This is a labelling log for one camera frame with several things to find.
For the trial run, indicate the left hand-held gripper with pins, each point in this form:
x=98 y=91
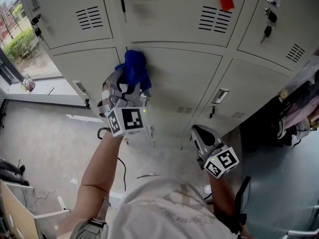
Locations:
x=127 y=119

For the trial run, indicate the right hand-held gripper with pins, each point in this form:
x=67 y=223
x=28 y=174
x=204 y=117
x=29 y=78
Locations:
x=221 y=162

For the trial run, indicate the blue cleaning cloth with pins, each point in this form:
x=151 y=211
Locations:
x=134 y=66

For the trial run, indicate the grey metal locker door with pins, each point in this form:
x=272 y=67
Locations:
x=179 y=83

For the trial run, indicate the grey metal locker cabinet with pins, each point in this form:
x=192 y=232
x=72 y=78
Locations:
x=62 y=21

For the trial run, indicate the person's right forearm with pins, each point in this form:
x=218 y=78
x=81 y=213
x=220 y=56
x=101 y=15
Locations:
x=219 y=193

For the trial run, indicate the person's left forearm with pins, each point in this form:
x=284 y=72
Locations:
x=94 y=178

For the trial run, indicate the white round device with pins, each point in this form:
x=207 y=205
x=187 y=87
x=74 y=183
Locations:
x=207 y=190

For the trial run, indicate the black bag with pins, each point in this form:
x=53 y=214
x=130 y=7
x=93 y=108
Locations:
x=259 y=128

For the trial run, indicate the grey window sill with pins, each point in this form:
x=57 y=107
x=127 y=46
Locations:
x=62 y=93

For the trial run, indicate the black flat screen device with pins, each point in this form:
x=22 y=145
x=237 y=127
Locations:
x=243 y=195

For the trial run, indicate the small grey flat item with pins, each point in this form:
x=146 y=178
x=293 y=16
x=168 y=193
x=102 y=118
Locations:
x=50 y=90

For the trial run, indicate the person's white printed t-shirt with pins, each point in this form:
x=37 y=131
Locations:
x=169 y=213

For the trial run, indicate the small yellow item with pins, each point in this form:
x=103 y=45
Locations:
x=284 y=94

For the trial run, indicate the set of black locker keys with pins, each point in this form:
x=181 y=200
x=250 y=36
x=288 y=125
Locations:
x=268 y=31

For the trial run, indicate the white power strip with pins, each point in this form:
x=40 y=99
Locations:
x=61 y=202

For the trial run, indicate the grey metal chair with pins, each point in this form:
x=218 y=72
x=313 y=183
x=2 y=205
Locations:
x=301 y=232

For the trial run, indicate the light wooden furniture panel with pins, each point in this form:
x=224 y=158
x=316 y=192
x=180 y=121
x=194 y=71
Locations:
x=17 y=213

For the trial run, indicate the black window frame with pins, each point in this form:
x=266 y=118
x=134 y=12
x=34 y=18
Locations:
x=7 y=68

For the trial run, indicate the white metal chair frame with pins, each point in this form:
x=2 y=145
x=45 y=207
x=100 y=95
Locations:
x=20 y=186

